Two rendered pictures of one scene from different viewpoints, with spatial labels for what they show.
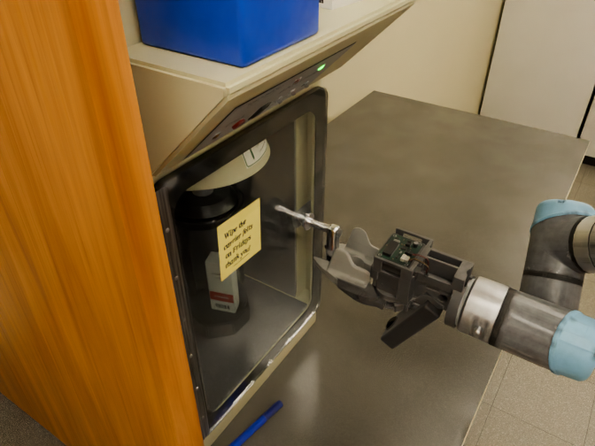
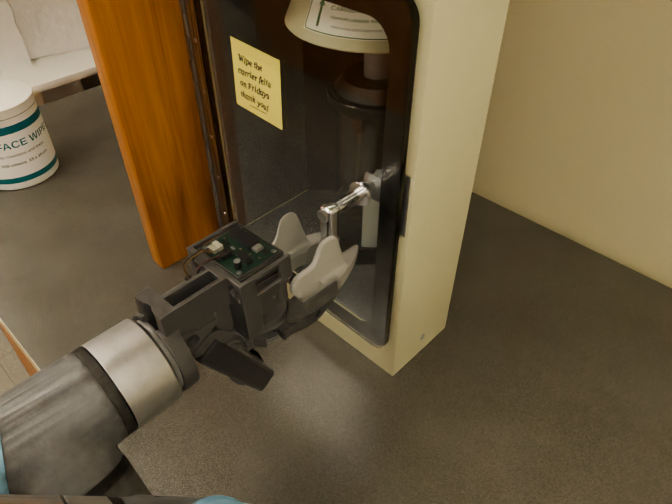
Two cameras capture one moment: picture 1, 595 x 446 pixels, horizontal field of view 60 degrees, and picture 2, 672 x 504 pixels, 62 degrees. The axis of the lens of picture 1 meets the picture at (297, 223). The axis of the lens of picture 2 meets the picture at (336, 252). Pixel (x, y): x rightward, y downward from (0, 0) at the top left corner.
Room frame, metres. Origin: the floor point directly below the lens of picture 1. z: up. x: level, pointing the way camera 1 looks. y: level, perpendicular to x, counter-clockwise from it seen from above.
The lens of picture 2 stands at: (0.66, -0.45, 1.52)
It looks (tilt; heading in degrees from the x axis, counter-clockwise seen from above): 42 degrees down; 101
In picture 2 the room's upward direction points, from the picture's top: straight up
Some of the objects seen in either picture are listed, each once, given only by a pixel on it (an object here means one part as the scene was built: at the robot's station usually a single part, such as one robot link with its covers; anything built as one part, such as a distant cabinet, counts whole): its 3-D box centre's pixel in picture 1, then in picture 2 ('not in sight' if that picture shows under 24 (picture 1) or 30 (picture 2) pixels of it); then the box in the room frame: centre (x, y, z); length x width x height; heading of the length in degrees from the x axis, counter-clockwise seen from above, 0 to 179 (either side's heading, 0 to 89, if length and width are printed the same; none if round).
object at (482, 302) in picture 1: (479, 309); (133, 367); (0.45, -0.23, 1.17); 0.08 x 0.05 x 0.08; 147
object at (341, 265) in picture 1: (340, 264); (292, 238); (0.54, -0.06, 1.17); 0.09 x 0.03 x 0.06; 64
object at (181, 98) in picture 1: (290, 71); not in sight; (0.48, 0.01, 1.46); 0.32 x 0.12 x 0.10; 147
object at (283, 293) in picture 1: (260, 266); (289, 158); (0.51, 0.05, 1.19); 0.30 x 0.01 x 0.40; 146
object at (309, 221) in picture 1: (322, 246); (341, 232); (0.58, -0.04, 1.17); 0.05 x 0.03 x 0.10; 57
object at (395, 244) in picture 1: (420, 280); (219, 306); (0.50, -0.16, 1.17); 0.12 x 0.08 x 0.09; 57
